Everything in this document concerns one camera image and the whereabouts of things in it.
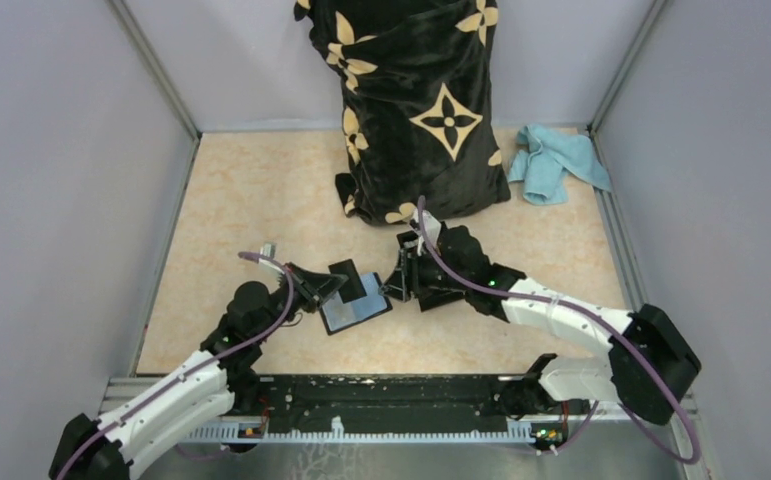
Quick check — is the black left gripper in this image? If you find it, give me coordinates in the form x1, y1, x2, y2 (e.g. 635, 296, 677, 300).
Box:
254, 261, 349, 342

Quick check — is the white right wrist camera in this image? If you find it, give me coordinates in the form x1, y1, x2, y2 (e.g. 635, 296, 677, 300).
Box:
410, 210, 442, 245

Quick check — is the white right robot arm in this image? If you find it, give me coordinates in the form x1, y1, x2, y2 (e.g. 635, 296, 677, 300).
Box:
381, 226, 702, 426

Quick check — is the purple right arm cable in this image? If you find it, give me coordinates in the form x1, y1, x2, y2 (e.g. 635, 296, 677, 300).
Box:
416, 195, 703, 465

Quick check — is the aluminium frame rail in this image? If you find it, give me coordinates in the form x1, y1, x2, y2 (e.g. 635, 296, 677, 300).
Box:
96, 372, 699, 445

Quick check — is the black credit card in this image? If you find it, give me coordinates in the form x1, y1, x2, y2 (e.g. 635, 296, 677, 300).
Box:
329, 259, 366, 304

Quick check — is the black floral plush blanket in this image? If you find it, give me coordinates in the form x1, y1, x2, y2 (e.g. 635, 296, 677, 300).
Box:
293, 0, 511, 226

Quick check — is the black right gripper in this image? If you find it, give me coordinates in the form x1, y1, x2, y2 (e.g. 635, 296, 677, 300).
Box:
379, 241, 470, 302

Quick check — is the black plastic card box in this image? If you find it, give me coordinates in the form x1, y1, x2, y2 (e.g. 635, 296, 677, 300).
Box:
396, 228, 469, 313

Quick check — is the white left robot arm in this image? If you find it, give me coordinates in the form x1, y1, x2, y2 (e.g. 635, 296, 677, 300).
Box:
48, 252, 349, 479

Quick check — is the light blue cloth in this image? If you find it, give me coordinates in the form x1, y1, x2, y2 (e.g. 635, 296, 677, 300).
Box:
507, 124, 612, 206

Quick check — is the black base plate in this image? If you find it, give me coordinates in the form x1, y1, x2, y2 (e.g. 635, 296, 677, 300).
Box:
229, 374, 592, 434

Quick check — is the white VIP card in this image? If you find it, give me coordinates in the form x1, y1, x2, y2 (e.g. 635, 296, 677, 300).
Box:
323, 295, 355, 331

